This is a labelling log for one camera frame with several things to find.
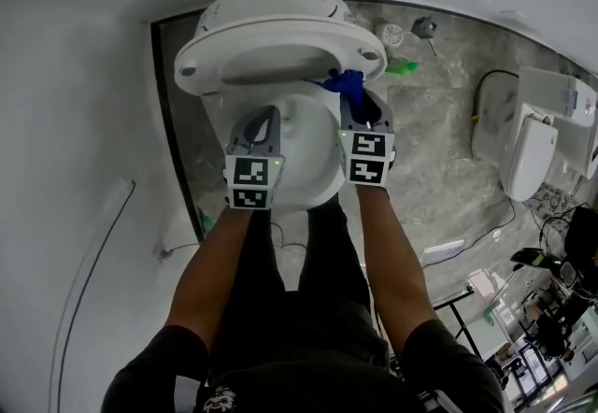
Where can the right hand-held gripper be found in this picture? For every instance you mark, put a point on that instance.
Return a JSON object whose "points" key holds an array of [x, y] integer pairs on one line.
{"points": [[368, 159]]}

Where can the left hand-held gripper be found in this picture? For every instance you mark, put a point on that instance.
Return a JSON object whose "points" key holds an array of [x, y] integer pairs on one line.
{"points": [[252, 177]]}

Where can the white toilet seat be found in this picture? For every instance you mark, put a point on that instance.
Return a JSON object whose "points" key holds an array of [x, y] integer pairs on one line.
{"points": [[280, 35]]}

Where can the person's right forearm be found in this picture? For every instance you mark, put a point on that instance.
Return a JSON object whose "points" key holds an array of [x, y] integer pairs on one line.
{"points": [[397, 261]]}

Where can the person's left forearm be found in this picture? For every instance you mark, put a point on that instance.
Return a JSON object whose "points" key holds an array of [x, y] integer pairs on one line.
{"points": [[210, 271]]}

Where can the white toilet bowl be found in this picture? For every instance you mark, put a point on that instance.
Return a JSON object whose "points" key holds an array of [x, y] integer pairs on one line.
{"points": [[308, 154]]}

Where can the grey toilet brush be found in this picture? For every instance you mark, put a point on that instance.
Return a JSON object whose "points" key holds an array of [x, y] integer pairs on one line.
{"points": [[424, 28]]}

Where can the white spare toilet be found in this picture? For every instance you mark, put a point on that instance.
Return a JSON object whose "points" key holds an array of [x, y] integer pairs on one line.
{"points": [[528, 154]]}

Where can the white toilet lid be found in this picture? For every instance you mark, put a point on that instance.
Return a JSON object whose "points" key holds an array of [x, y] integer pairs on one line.
{"points": [[280, 4]]}

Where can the green plastic bottle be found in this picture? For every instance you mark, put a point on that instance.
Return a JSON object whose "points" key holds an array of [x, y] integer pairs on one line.
{"points": [[402, 66]]}

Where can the person's black trousers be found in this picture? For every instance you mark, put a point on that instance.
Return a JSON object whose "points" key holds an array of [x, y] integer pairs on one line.
{"points": [[327, 252]]}

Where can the white power strip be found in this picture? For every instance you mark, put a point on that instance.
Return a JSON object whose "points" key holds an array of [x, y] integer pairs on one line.
{"points": [[444, 250]]}

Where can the white round floor drain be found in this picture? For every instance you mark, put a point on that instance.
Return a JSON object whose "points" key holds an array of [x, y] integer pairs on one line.
{"points": [[393, 34]]}

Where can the person's black shirt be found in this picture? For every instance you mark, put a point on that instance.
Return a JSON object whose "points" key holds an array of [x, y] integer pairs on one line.
{"points": [[303, 374]]}

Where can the black metal frame table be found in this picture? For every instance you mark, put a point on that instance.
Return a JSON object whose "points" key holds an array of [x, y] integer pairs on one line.
{"points": [[455, 313]]}

